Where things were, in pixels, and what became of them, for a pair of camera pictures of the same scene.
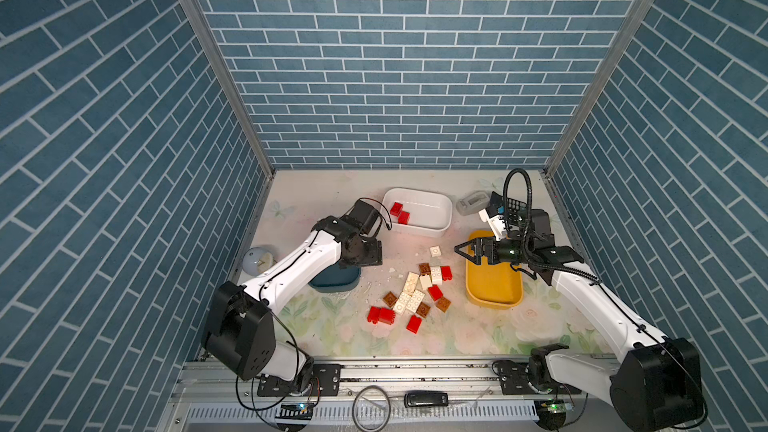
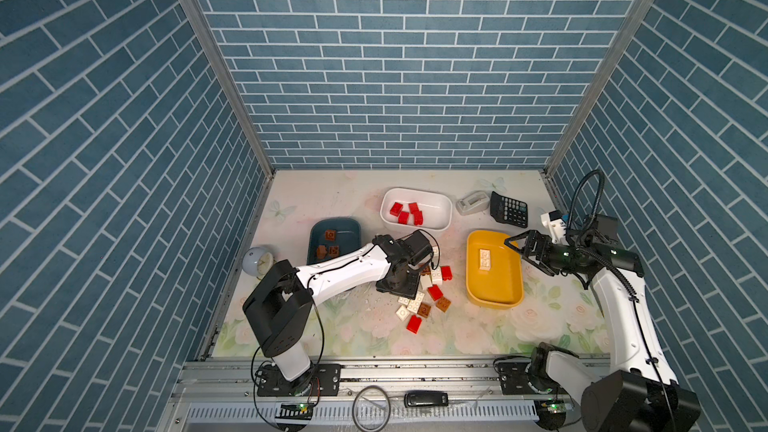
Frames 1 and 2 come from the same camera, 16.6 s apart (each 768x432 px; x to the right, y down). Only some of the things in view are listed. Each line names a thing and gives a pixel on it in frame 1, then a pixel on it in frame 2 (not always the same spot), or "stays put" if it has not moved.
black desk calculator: (500, 205) stays put
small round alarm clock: (257, 260) stays put
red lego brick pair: (383, 315) to (418, 216)
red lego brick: (435, 292) stays put
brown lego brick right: (443, 304) stays put
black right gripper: (479, 249) to (541, 253)
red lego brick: (396, 209) stays put
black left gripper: (375, 253) to (410, 290)
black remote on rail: (426, 399) stays put
